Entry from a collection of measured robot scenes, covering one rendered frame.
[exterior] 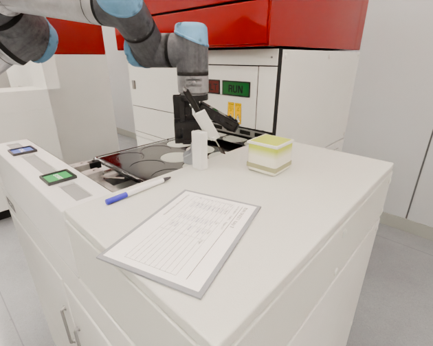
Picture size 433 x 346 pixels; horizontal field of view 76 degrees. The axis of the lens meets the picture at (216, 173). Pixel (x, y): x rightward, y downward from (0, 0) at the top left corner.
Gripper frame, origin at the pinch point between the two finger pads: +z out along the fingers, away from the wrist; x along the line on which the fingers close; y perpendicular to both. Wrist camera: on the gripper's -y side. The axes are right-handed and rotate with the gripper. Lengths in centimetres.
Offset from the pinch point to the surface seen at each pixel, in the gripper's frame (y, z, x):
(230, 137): -11.5, -2.1, -23.5
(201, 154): 1.5, -9.1, 13.8
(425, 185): -158, 53, -81
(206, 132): 0.2, -13.6, 12.7
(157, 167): 12.9, 1.4, -6.1
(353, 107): -122, 6, -124
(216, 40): -6.4, -33.2, -23.8
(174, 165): 7.9, 1.3, -6.9
